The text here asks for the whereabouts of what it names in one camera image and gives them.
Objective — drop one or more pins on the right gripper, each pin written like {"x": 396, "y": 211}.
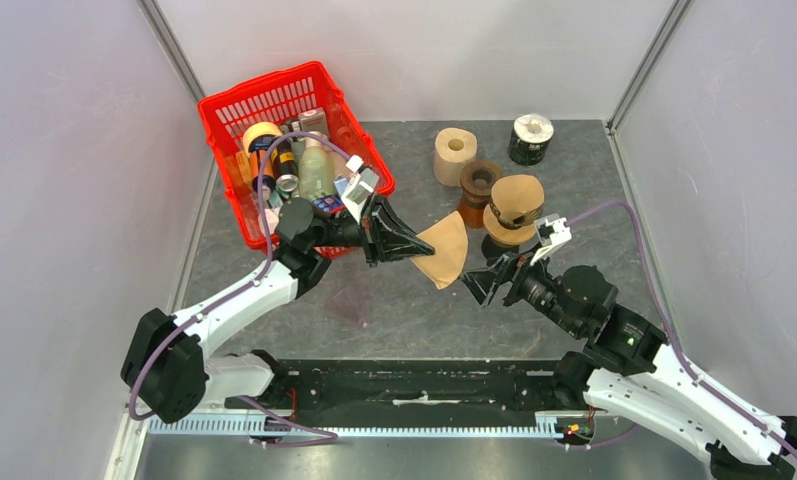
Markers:
{"x": 481, "y": 282}

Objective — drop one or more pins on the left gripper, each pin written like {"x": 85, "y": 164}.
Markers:
{"x": 386, "y": 238}

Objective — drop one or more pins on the light wooden ring holder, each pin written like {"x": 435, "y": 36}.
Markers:
{"x": 503, "y": 235}

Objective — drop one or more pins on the brown paper coffee filter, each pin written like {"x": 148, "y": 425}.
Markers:
{"x": 517, "y": 200}

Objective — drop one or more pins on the dark wooden ring holder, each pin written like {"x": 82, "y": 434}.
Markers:
{"x": 478, "y": 177}

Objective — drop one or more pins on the red plastic basket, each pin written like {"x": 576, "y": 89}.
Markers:
{"x": 278, "y": 97}

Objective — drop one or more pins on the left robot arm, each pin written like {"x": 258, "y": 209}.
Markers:
{"x": 169, "y": 366}

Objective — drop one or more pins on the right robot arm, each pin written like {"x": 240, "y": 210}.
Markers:
{"x": 628, "y": 367}

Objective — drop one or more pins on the amber glass carafe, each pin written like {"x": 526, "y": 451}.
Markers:
{"x": 471, "y": 208}

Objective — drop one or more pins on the clear pink plastic cone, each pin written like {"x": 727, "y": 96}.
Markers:
{"x": 351, "y": 303}

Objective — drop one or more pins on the green bottle pink cap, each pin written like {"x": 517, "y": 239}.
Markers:
{"x": 316, "y": 170}

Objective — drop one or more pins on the beige paper towel roll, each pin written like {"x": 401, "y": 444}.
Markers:
{"x": 454, "y": 148}

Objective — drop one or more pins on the black orange can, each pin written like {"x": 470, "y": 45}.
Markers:
{"x": 281, "y": 172}

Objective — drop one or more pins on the black wrapped paper roll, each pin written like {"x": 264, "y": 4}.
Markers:
{"x": 530, "y": 138}

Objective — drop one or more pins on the yellow tape roll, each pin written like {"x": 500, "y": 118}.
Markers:
{"x": 259, "y": 136}

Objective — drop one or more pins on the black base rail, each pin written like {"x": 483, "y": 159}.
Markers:
{"x": 428, "y": 393}

